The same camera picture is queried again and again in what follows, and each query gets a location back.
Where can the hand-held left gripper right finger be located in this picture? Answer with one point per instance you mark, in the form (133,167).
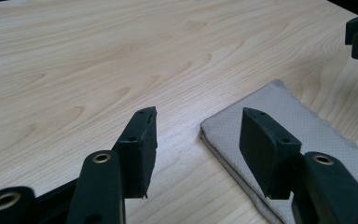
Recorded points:
(267,149)

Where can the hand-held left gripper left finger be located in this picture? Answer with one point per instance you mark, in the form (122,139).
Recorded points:
(140,149)

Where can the beige cloth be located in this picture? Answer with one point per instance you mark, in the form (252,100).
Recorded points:
(292,102)

